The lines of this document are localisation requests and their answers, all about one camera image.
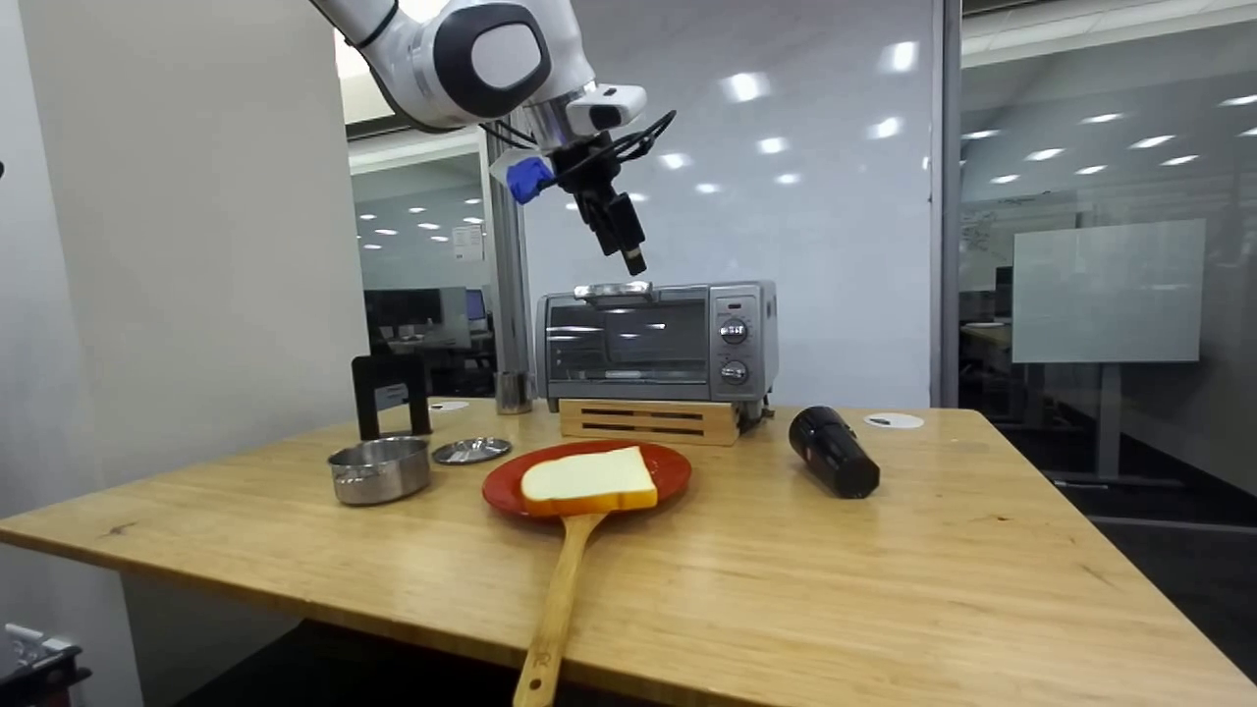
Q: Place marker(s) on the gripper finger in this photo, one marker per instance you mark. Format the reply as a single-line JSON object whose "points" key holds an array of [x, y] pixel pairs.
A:
{"points": [[629, 236], [595, 224]]}

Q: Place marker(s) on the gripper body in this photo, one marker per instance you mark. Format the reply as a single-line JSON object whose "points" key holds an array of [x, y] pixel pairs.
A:
{"points": [[589, 165]]}

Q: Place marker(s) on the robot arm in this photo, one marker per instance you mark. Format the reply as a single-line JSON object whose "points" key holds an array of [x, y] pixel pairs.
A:
{"points": [[491, 54]]}

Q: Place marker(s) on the silver toaster oven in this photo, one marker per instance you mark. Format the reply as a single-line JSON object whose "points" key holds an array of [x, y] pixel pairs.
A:
{"points": [[648, 339]]}

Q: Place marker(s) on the toaster oven glass door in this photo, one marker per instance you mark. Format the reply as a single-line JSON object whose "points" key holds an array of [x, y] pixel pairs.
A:
{"points": [[628, 342]]}

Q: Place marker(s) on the oven knob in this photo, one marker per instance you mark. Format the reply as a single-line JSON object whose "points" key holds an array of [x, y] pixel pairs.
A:
{"points": [[734, 371], [734, 331]]}

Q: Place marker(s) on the metal pole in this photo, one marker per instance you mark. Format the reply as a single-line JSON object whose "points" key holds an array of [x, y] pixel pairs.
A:
{"points": [[511, 295]]}

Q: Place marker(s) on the paper sheet on glass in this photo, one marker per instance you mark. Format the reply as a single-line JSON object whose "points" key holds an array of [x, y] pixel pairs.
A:
{"points": [[467, 243]]}

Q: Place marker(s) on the slotted wooden block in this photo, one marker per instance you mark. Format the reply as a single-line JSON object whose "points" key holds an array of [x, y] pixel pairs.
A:
{"points": [[648, 422]]}

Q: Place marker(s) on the row of monitors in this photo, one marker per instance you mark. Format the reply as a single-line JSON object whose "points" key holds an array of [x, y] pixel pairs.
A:
{"points": [[412, 306]]}

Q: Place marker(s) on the white table grommet cover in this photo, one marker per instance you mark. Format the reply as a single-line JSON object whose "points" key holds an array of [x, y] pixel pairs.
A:
{"points": [[894, 420], [449, 406]]}

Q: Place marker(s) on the red plate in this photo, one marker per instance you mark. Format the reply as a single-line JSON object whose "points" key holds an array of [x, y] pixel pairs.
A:
{"points": [[673, 471]]}

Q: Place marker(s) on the slice of white bread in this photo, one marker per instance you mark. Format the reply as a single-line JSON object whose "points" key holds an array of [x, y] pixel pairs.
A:
{"points": [[589, 479]]}

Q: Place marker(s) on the black stand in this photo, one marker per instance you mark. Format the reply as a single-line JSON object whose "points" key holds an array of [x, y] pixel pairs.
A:
{"points": [[391, 378]]}

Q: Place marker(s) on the steel pot lid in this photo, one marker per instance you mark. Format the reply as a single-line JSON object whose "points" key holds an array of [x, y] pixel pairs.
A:
{"points": [[471, 451]]}

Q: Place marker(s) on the black cylindrical bottle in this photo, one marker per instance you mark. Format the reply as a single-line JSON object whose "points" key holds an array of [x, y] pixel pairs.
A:
{"points": [[835, 452]]}

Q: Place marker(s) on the small steel pot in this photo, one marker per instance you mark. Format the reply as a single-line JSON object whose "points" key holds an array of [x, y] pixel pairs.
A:
{"points": [[378, 471]]}

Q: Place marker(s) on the wooden spatula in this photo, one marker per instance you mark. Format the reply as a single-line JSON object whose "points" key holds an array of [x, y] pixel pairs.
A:
{"points": [[555, 609]]}

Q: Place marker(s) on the whiteboard on stand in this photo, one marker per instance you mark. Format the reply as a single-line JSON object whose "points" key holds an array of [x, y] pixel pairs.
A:
{"points": [[1108, 292]]}

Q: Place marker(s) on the black equipment with clamp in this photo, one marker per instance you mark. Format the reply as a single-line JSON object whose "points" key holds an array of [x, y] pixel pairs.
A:
{"points": [[34, 668]]}

